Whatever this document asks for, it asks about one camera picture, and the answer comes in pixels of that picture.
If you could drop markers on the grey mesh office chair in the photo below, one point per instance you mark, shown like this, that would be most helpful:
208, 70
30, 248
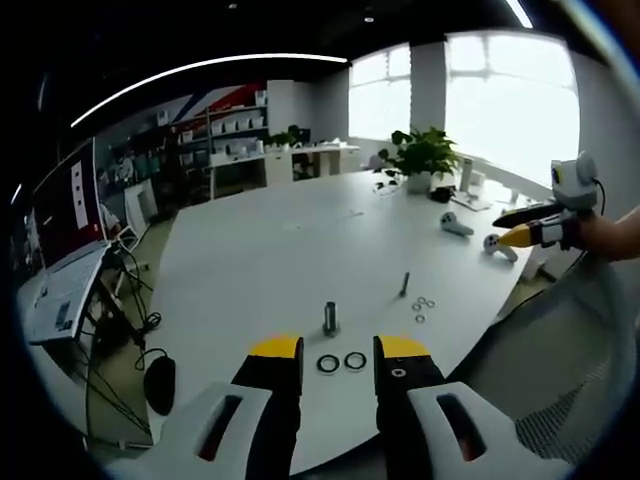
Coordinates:
560, 360

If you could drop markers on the large black washer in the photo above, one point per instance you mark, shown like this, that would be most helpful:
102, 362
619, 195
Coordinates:
321, 363
347, 361

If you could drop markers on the thin metal threaded stud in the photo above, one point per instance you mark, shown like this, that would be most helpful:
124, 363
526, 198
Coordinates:
404, 285

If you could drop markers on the curved ceiling light strip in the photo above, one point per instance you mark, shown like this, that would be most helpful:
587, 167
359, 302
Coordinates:
200, 67

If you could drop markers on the green potted plant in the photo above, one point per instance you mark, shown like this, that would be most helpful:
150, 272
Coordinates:
425, 155

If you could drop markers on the black round floor object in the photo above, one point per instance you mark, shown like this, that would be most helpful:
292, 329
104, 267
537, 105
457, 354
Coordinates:
160, 385

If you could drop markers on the small black table object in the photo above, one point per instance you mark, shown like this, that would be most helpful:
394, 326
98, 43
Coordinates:
441, 195

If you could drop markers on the thick metal threaded stud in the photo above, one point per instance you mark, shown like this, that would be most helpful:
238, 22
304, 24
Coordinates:
330, 317

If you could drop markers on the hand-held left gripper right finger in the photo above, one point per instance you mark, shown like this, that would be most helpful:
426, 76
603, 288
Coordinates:
425, 400

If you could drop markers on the white background desk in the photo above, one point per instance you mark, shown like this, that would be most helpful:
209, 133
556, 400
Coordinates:
280, 160

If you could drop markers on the white handheld controller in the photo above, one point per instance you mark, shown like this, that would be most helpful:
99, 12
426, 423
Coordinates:
456, 225
500, 247

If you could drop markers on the open white laptop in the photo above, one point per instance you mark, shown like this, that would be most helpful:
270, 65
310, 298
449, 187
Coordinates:
65, 200

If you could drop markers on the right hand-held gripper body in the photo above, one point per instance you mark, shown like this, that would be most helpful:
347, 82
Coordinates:
575, 190

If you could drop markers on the storage shelving with white bins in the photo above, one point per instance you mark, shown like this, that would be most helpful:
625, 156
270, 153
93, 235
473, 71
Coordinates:
220, 130

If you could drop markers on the white boxes on table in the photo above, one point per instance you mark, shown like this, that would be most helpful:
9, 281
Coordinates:
472, 185

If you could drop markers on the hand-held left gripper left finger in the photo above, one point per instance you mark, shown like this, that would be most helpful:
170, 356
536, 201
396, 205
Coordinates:
220, 425

